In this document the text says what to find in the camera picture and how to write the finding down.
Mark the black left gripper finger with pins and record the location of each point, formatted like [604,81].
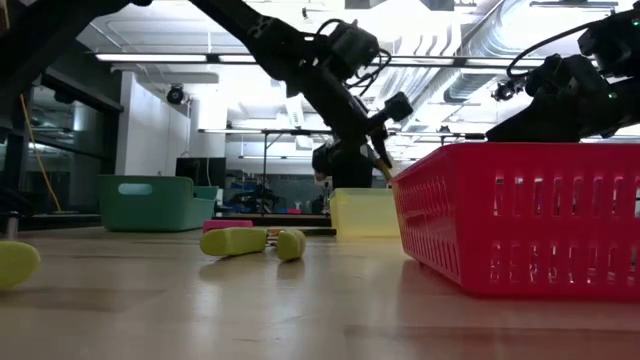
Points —
[382,147]

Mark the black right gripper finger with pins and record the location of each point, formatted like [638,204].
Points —
[530,127]

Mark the pink eraser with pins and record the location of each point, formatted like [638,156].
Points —
[227,225]

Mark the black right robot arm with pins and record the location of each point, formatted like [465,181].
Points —
[617,45]

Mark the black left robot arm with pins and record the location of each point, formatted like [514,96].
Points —
[260,35]

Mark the yellow translucent plastic bin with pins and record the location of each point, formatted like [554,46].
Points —
[362,212]

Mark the red perforated plastic basket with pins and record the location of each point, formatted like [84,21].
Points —
[470,165]

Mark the long ceiling light strip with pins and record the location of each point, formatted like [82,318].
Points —
[237,58]
[150,58]

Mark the black monitor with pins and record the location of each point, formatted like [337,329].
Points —
[200,172]

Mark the green plastic bin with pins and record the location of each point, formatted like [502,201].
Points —
[160,210]

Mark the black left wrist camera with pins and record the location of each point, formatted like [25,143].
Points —
[398,107]

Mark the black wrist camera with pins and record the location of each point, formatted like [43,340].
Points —
[398,107]
[506,90]

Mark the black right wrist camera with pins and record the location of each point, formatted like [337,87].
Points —
[506,90]

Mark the black workbench frame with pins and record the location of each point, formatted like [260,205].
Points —
[264,175]

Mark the black round ceiling camera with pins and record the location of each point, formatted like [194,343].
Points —
[175,94]

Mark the silver metal post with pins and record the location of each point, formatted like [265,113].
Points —
[12,227]

